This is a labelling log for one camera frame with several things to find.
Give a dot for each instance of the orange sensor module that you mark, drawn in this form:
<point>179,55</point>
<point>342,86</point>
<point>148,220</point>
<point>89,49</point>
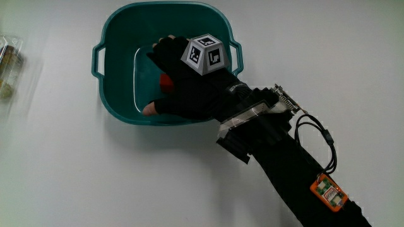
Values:
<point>329,192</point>

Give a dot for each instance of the red block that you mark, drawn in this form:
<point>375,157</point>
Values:
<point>164,83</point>

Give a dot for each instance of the wrist circuit board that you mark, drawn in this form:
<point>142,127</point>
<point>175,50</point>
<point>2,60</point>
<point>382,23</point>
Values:
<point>285,99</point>

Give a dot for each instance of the teal plastic basin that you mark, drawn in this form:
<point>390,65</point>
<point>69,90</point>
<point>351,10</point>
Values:
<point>126,31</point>

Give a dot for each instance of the clear plastic container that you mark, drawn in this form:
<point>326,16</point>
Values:
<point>11,63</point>

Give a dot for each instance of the person's right hand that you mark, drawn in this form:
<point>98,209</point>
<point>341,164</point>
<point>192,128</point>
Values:
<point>195,94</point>

